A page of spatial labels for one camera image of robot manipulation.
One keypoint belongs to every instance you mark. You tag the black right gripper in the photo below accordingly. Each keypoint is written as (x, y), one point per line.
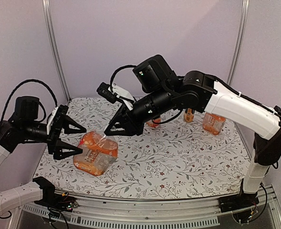
(131, 126)

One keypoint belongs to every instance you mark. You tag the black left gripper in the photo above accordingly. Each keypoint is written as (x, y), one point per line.
(55, 146)

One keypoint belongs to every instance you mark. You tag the large orange-label plastic bottle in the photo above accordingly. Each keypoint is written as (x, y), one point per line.
(154, 123)

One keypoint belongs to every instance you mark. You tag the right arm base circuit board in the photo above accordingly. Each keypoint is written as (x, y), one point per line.
(244, 216)

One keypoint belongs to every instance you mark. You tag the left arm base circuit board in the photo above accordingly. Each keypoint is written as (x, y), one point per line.
(65, 202)

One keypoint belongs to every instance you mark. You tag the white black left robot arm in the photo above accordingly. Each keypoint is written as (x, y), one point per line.
(23, 127)

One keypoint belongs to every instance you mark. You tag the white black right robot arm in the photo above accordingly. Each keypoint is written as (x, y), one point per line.
(203, 93)

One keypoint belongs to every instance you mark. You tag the slim orange drink bottle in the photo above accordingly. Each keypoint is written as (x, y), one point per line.
(188, 115)

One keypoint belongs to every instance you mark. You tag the floral patterned table mat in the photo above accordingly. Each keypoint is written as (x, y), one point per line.
(174, 160)

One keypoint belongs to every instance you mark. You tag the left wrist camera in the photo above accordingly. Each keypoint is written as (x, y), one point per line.
(51, 123)

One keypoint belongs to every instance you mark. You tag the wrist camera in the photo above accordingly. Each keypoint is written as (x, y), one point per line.
(114, 93)
(51, 123)

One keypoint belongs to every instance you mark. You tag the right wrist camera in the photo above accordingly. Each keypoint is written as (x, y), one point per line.
(114, 93)

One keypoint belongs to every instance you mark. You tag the white perforated cable tray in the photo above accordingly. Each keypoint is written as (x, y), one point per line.
(116, 222)

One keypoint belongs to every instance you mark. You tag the left aluminium frame post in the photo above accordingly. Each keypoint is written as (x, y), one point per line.
(55, 52)

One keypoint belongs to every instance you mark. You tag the aluminium frame post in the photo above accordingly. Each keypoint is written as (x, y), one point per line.
(239, 41)
(55, 52)

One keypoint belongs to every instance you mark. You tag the right aluminium frame post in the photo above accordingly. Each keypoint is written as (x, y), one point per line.
(239, 41)

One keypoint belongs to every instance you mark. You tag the aluminium front rail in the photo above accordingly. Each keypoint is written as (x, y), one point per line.
(268, 217)

